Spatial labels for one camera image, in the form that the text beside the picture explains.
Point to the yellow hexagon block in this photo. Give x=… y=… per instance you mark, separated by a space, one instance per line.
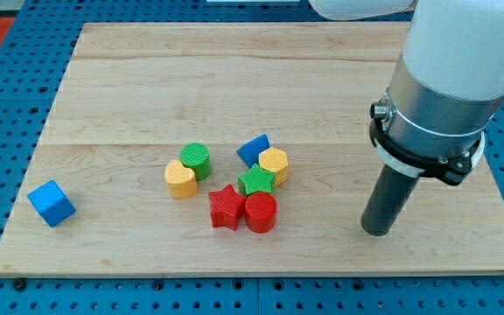
x=276 y=161

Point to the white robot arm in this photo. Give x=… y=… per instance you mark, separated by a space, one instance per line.
x=447 y=85

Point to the blue slanted block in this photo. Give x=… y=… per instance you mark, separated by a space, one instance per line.
x=250 y=151

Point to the wooden board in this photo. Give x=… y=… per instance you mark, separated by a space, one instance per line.
x=134 y=94

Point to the green star block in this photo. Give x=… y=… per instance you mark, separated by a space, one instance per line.
x=256 y=180

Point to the red cylinder block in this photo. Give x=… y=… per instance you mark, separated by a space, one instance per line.
x=261 y=212

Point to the red star block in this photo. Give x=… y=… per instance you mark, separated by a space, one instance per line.
x=227 y=206

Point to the green cylinder block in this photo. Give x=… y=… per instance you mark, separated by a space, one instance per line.
x=196 y=156

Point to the yellow heart block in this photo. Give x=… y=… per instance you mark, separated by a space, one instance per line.
x=181 y=181

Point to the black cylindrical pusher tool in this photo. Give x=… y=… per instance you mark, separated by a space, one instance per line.
x=386 y=201

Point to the blue cube block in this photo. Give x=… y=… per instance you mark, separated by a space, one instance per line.
x=51 y=203

